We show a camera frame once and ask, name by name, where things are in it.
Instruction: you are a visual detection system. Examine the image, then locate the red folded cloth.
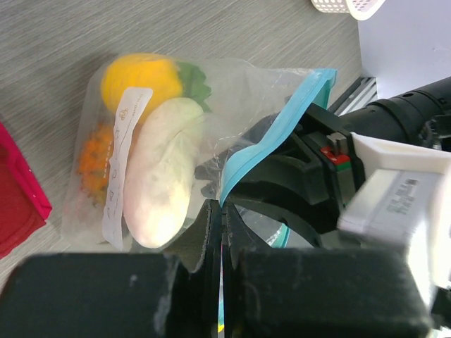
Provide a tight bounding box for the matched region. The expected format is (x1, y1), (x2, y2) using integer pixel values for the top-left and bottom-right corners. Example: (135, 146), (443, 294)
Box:
(1, 126), (52, 258)

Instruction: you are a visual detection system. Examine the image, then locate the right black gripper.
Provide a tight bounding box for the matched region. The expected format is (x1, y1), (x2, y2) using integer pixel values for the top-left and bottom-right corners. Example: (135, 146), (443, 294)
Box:
(193, 101), (367, 249)

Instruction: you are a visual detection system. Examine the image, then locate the white toy radish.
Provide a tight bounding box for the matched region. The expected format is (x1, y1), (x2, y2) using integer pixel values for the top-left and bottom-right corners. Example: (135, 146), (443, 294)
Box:
(123, 61), (214, 249)

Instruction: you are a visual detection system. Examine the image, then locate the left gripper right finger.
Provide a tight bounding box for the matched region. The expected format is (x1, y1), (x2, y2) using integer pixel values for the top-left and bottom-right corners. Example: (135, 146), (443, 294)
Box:
(222, 204), (433, 337)

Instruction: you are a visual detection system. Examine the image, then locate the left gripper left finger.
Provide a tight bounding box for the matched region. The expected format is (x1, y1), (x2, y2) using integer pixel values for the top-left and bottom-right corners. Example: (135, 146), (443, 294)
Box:
(1, 200), (221, 337)

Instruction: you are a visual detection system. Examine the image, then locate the clear zip top bag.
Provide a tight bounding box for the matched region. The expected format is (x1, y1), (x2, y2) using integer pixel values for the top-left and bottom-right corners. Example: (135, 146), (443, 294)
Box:
(61, 53), (336, 269)

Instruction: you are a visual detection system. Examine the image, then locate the white plastic basket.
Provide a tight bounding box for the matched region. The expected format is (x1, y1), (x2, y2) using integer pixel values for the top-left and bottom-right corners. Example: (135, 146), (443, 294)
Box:
(311, 0), (385, 21)

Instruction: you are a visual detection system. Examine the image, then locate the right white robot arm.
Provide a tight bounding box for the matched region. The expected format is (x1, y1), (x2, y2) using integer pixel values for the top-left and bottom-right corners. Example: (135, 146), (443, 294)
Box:
(228, 78), (450, 247)

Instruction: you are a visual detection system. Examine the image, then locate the toy pineapple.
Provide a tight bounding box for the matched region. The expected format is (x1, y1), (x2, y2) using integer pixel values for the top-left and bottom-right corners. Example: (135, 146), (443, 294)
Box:
(76, 123), (113, 206)

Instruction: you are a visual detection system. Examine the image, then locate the yellow toy lemon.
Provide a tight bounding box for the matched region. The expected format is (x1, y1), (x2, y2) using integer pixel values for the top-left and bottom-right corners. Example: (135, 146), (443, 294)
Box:
(101, 54), (183, 121)

